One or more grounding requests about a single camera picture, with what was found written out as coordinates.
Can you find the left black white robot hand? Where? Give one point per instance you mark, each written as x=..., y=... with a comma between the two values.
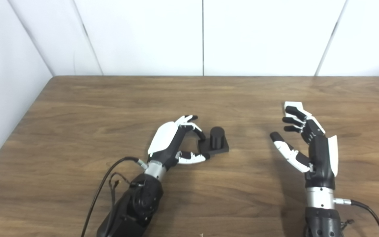
x=164, y=138

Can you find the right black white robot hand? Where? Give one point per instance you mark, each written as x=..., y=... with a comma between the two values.
x=321, y=161

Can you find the white square piece with hole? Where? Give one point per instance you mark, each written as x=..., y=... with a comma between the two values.
x=296, y=105

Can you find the black peg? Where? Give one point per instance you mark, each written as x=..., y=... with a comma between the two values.
x=217, y=138

